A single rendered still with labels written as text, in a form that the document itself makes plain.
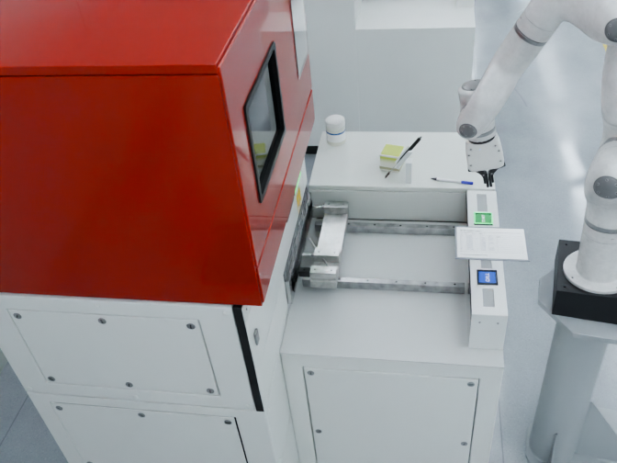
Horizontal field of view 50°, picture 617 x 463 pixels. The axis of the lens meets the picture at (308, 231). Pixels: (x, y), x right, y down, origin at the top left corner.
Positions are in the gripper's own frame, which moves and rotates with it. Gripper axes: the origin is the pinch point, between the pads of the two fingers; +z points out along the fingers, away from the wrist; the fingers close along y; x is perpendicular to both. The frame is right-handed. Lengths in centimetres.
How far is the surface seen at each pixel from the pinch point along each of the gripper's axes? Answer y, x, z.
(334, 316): -49, -31, 20
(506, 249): 2.4, -13.9, 16.0
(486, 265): -3.6, -20.1, 15.5
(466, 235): -8.5, -8.2, 13.7
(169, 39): -49, -55, -82
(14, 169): -88, -66, -68
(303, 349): -56, -44, 18
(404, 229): -30.0, 8.1, 21.5
